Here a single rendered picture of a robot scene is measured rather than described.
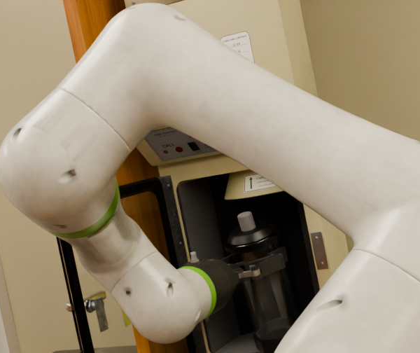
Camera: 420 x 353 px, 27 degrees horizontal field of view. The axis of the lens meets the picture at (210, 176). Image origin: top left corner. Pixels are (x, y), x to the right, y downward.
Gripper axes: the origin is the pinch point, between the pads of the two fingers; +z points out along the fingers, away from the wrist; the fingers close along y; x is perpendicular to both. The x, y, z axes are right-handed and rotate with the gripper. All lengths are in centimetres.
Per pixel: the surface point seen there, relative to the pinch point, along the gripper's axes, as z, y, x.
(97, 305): -26.6, 18.5, 0.1
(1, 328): 40, 104, 17
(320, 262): 1.9, -12.0, 2.3
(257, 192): 3.4, -1.3, -12.1
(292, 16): 7.4, -13.8, -43.3
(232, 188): 5.2, 4.7, -13.7
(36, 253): 45, 89, -2
